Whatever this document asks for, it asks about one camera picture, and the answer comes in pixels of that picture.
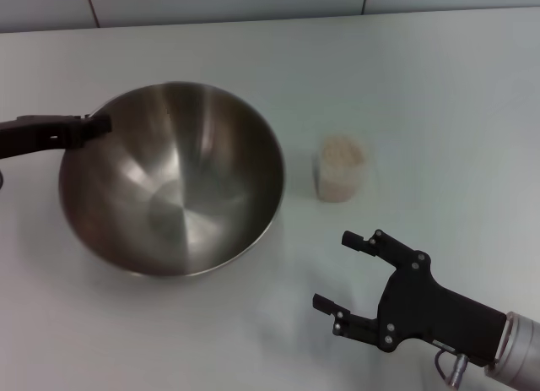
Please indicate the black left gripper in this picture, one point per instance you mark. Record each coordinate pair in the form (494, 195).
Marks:
(29, 133)

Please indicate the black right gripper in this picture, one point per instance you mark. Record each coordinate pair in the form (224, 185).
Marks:
(426, 311)

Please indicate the clear plastic measuring cup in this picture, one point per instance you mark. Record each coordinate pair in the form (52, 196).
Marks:
(339, 188)

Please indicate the stainless steel mixing bowl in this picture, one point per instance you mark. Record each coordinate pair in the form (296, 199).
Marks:
(181, 184)

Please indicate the white rice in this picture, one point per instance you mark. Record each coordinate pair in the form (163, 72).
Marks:
(342, 153)

